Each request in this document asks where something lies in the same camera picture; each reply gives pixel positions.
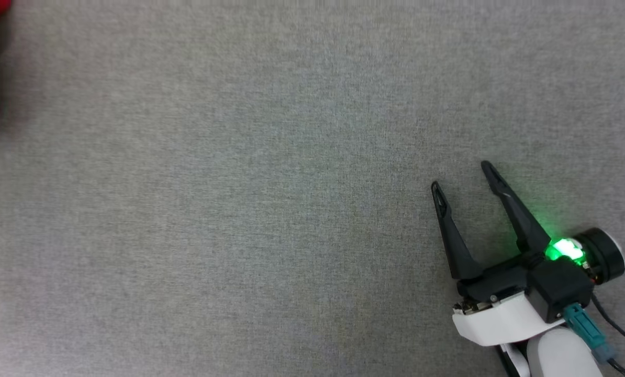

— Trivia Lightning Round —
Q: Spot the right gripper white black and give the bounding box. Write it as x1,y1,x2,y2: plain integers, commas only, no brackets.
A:
431,160,586,347

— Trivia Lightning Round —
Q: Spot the teal right camera plug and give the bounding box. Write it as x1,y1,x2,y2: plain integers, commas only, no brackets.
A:
563,304,618,365

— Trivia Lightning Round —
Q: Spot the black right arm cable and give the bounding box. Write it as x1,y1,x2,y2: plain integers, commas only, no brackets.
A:
590,293,625,377

